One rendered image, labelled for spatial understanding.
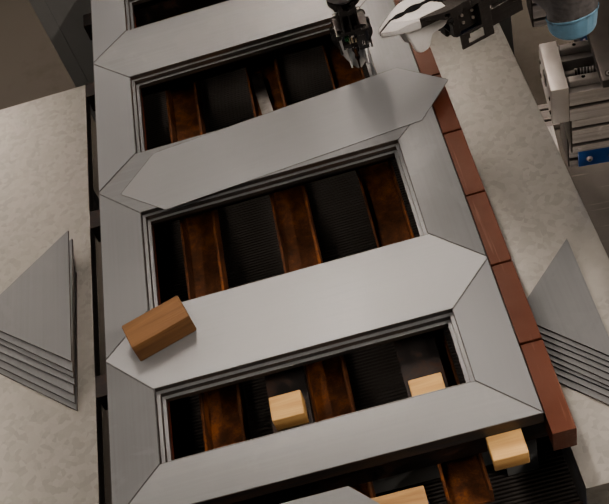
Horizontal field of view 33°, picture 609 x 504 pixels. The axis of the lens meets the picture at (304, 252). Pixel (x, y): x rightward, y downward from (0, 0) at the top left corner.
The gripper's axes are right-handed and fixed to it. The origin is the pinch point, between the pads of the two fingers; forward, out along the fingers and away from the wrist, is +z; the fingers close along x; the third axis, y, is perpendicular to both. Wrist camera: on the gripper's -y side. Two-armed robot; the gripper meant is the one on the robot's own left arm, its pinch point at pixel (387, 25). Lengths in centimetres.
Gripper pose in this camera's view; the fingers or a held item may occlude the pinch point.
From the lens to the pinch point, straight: 142.0
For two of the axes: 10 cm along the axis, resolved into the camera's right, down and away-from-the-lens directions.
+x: -4.1, -5.5, 7.3
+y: 2.8, 6.9, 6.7
